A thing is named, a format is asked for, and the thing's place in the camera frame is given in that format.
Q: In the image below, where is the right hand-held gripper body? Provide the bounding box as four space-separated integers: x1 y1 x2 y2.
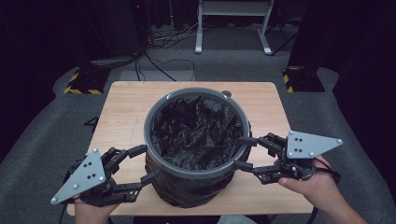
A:
253 130 344 185

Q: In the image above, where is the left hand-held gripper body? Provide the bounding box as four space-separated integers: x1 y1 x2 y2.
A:
50 147 143 208

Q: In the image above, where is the grey bin rim ring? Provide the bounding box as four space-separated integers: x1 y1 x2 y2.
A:
143 87 251 180

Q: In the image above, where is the bin with black bag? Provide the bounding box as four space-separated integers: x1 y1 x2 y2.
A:
144 94 251 209

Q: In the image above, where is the person's left hand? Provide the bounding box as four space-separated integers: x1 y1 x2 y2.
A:
74 198 125 224

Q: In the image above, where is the person's right hand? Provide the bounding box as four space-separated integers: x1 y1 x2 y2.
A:
277 154 340 207

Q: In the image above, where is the yellow black striped base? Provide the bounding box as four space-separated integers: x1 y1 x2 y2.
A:
64 67 111 95
282 65 326 93

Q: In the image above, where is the black table edge bracket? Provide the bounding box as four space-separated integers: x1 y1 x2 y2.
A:
83 116 100 134

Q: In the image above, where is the bundle of floor cables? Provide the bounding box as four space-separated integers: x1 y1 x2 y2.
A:
134 15 197 82

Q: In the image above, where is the white metal stand frame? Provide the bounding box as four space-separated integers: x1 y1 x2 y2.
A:
194 0 275 56

